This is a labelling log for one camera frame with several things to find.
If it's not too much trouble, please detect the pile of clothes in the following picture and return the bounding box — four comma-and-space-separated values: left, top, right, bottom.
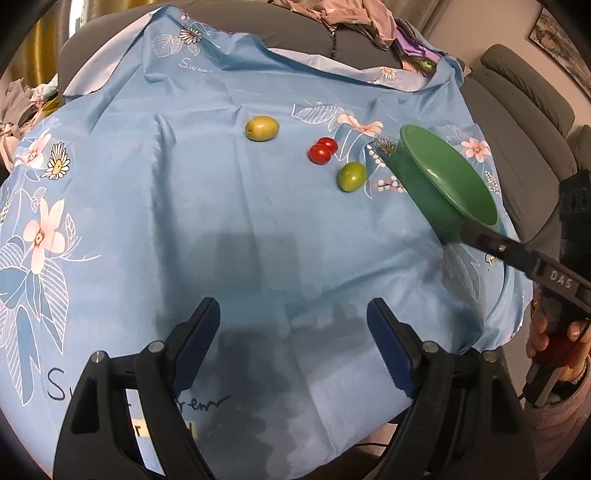
270, 0, 443, 78

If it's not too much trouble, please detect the red cherry tomato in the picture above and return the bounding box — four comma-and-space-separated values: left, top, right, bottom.
317, 137, 339, 154
308, 143, 332, 165

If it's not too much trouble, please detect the yellow-green fruit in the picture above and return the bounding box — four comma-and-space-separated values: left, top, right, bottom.
245, 116, 280, 142

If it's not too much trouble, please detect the right hand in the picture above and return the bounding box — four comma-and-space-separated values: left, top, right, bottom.
526, 290, 590, 383

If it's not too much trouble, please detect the yellow curtain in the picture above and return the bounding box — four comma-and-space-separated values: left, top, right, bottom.
4, 0, 152, 87

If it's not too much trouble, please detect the framed wall picture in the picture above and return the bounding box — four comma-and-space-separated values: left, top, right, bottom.
529, 7, 590, 97

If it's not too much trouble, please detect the green tomato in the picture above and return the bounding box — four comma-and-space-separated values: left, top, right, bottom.
337, 162, 367, 193

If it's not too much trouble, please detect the green plastic bowl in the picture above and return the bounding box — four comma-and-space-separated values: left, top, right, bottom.
385, 124, 500, 244

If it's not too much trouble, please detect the grey sofa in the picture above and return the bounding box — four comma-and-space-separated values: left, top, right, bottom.
60, 1, 585, 252

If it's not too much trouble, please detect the light blue floral cloth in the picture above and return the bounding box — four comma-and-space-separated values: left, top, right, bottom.
1, 7, 532, 479

